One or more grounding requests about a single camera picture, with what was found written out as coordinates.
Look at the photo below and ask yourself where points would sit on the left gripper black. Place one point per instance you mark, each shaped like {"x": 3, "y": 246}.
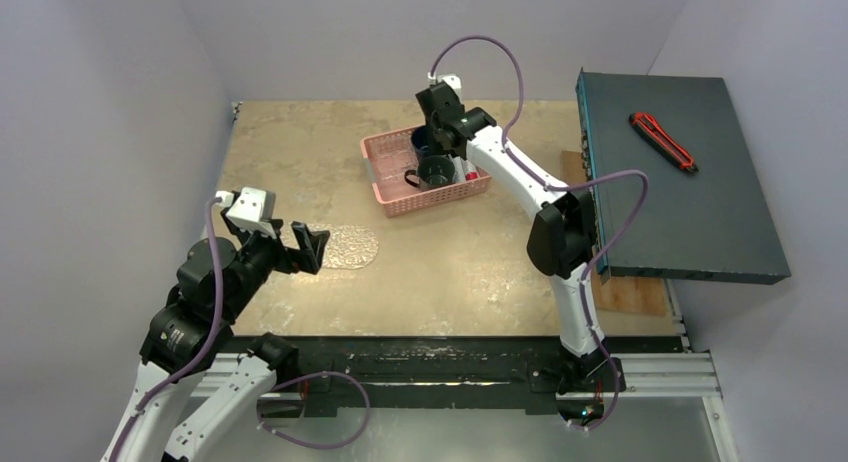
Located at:
{"x": 289, "y": 254}

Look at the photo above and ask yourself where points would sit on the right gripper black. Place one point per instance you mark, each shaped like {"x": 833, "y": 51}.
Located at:
{"x": 433, "y": 139}

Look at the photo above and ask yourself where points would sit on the dark blue mug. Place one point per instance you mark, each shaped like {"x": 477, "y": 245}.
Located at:
{"x": 419, "y": 142}

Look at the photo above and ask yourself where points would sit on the clear textured oval tray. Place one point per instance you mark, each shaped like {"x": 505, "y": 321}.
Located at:
{"x": 350, "y": 247}

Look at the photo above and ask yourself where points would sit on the dark green mug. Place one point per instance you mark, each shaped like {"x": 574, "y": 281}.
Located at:
{"x": 433, "y": 172}

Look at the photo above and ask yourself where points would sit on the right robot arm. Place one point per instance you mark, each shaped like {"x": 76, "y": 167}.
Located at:
{"x": 562, "y": 235}

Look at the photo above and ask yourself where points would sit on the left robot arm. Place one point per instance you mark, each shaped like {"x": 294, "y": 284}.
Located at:
{"x": 214, "y": 285}

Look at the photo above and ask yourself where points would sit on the white toothpaste black cap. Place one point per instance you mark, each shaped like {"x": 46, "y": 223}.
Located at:
{"x": 459, "y": 167}

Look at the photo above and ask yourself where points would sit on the white toothpaste red cap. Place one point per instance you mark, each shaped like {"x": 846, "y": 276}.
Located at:
{"x": 470, "y": 171}

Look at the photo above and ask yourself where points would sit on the clear acrylic holder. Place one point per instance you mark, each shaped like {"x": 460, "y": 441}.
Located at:
{"x": 390, "y": 157}

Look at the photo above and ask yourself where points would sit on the red black utility knife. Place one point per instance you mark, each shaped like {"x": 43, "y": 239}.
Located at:
{"x": 651, "y": 131}

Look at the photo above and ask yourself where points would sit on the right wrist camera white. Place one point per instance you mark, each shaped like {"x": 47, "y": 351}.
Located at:
{"x": 451, "y": 80}

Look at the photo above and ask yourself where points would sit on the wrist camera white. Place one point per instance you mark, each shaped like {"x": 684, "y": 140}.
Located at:
{"x": 451, "y": 80}
{"x": 248, "y": 212}

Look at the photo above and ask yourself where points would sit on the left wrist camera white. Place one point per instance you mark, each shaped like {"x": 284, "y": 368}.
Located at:
{"x": 248, "y": 212}

